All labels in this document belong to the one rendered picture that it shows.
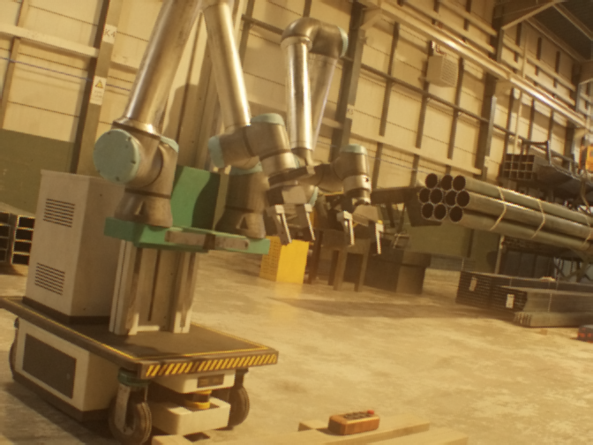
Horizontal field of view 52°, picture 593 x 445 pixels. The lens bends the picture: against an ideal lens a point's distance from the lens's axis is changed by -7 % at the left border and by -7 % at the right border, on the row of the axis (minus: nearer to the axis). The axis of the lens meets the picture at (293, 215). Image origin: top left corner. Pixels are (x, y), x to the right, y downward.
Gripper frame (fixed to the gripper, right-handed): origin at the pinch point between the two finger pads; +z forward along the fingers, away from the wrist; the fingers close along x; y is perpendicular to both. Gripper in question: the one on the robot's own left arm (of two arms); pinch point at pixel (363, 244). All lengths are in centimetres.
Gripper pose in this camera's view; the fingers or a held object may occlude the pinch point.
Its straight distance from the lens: 202.3
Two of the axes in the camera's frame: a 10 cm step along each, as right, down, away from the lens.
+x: 6.9, 2.3, 6.8
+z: 0.5, 9.3, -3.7
